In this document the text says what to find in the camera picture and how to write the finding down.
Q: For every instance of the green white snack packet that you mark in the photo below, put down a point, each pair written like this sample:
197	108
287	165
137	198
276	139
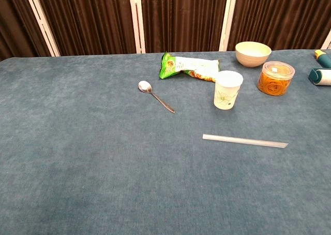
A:
191	66

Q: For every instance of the clear jar of rubber bands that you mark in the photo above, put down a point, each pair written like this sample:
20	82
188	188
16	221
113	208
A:
275	82

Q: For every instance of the cream bowl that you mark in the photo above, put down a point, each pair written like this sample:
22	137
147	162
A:
252	59

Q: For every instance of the small white paper cup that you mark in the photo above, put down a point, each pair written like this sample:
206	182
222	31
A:
227	95

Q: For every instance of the transparent plastic straw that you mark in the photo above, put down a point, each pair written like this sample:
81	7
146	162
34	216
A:
245	141

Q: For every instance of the metal spoon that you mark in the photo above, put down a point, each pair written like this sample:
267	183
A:
144	86

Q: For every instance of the brown pleated screen panel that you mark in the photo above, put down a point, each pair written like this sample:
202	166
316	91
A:
181	17
15	25
90	17
328	42
279	15

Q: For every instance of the blue velvet table cloth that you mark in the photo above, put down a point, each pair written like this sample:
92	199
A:
77	154

